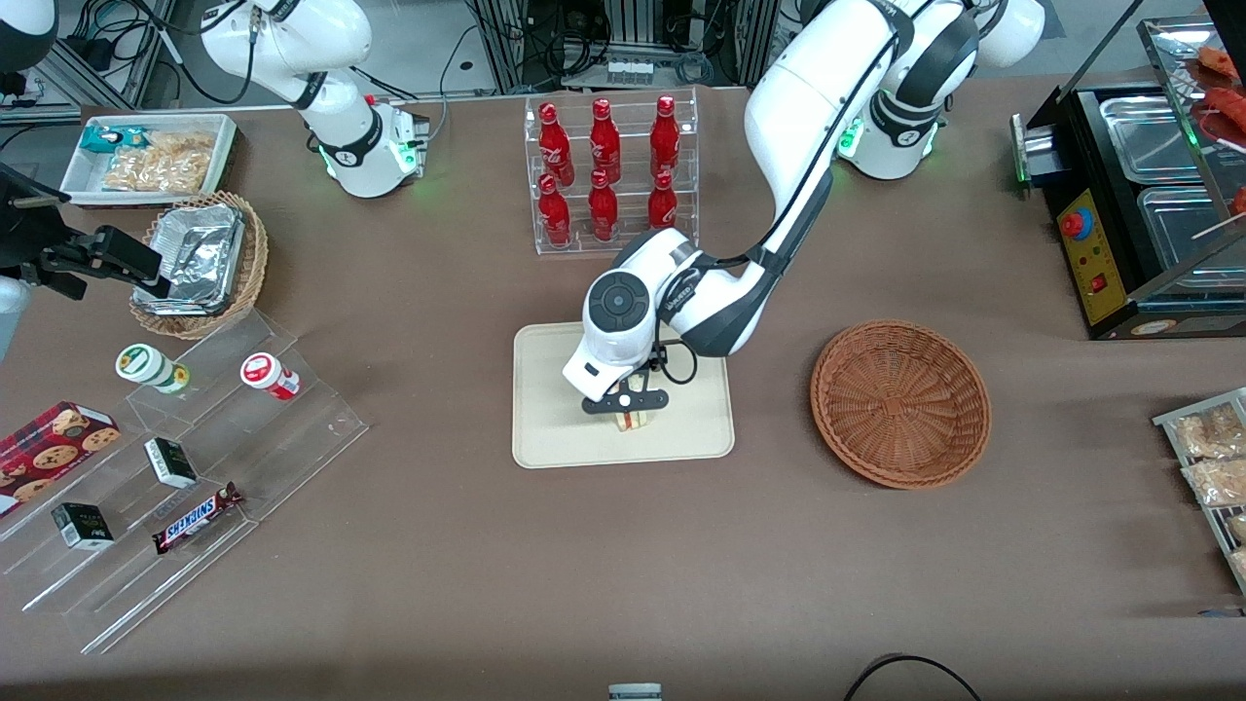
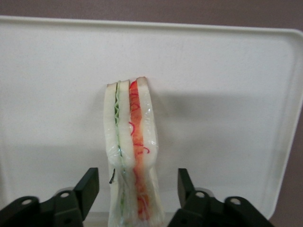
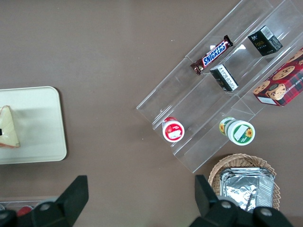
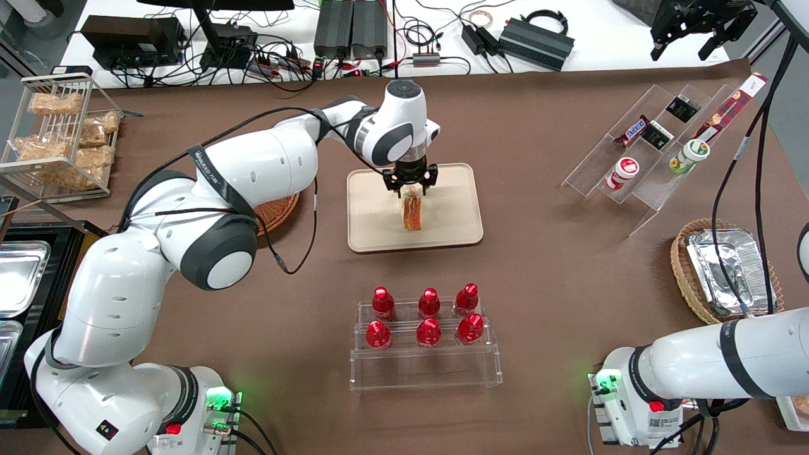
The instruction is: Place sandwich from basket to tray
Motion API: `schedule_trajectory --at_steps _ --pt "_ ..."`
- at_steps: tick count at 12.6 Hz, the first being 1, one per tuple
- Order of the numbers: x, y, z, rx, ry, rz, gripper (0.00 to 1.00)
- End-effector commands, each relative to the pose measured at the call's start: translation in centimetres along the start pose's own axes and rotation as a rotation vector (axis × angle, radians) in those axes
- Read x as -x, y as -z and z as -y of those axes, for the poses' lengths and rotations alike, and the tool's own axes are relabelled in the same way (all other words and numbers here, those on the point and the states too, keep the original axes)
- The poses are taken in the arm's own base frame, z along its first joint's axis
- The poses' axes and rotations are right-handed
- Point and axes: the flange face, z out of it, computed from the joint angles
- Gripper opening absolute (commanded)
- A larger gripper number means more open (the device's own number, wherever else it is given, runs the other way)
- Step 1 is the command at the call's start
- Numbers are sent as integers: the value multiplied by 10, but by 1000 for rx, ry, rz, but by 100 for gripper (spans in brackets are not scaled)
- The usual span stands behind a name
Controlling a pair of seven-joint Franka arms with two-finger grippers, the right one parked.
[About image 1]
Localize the triangular sandwich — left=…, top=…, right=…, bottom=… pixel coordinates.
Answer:
left=613, top=375, right=651, bottom=432

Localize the beige plastic tray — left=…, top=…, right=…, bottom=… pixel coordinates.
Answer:
left=512, top=314, right=736, bottom=470

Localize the white rectangular snack tray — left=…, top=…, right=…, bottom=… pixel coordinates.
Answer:
left=60, top=114, right=239, bottom=207

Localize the light wicker basket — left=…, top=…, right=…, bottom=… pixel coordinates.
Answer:
left=129, top=191, right=270, bottom=340

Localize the round brown wicker basket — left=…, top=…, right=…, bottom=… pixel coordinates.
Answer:
left=810, top=321, right=992, bottom=492

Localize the clear acrylic bottle rack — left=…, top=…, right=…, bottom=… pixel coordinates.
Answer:
left=524, top=86, right=700, bottom=256

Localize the red plaid cookie box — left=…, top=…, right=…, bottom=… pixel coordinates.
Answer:
left=0, top=401, right=123, bottom=519

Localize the green capped white bottle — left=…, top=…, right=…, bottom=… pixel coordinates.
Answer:
left=116, top=344, right=191, bottom=395

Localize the red cola bottle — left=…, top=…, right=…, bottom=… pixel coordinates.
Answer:
left=647, top=170, right=678, bottom=235
left=588, top=168, right=619, bottom=242
left=538, top=102, right=575, bottom=186
left=590, top=97, right=622, bottom=184
left=538, top=173, right=572, bottom=247
left=650, top=94, right=680, bottom=178

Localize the silver foil container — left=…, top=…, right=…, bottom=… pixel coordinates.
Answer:
left=133, top=204, right=244, bottom=315

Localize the teal snack packet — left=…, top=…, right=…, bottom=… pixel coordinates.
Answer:
left=80, top=125, right=147, bottom=155

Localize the clear bag of chips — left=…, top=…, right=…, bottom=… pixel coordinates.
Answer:
left=102, top=131, right=217, bottom=194

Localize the small black box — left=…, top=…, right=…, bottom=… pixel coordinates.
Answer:
left=144, top=437, right=199, bottom=490
left=51, top=502, right=115, bottom=552

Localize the red capped white bottle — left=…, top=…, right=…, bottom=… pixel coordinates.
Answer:
left=240, top=352, right=301, bottom=402

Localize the Snickers chocolate bar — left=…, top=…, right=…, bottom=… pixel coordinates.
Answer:
left=153, top=482, right=244, bottom=556

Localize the clear acrylic stepped stand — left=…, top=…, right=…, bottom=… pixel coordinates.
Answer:
left=0, top=310, right=369, bottom=655

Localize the black food warmer case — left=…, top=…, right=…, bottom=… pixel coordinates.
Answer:
left=1010, top=0, right=1246, bottom=342

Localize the steel warmer pan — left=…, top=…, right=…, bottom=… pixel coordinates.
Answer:
left=1098, top=94, right=1210, bottom=186
left=1137, top=185, right=1246, bottom=276

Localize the clear bag of snacks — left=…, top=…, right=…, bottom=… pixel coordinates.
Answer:
left=1183, top=458, right=1246, bottom=508
left=1168, top=404, right=1246, bottom=461

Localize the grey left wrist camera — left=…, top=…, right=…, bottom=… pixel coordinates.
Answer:
left=582, top=387, right=671, bottom=417

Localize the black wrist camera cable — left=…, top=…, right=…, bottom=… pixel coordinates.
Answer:
left=645, top=336, right=699, bottom=387

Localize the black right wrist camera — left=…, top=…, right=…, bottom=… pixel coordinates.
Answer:
left=19, top=226, right=166, bottom=299

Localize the black floor cable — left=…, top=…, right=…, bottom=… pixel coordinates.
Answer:
left=842, top=654, right=984, bottom=701

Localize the grey wire snack tray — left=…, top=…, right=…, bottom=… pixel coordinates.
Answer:
left=1154, top=387, right=1246, bottom=595

